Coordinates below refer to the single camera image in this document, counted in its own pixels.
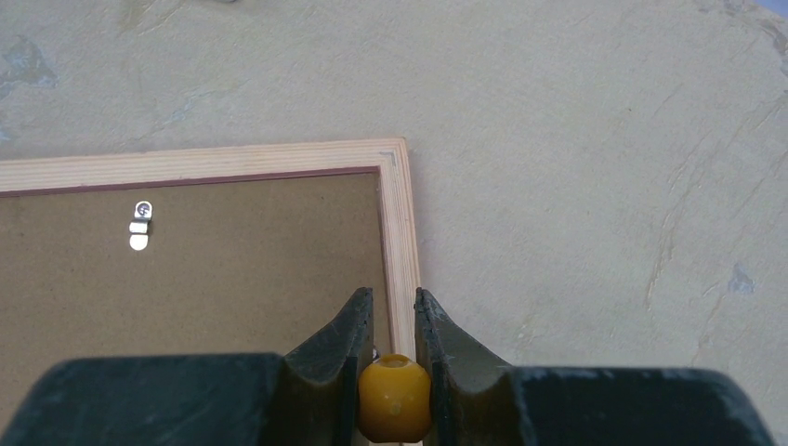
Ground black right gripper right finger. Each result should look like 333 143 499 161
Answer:
414 289 775 445

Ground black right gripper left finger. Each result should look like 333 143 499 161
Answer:
1 288 374 445

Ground orange handled screwdriver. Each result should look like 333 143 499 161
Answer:
358 354 432 443

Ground pink photo frame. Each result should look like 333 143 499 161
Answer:
1 138 420 438

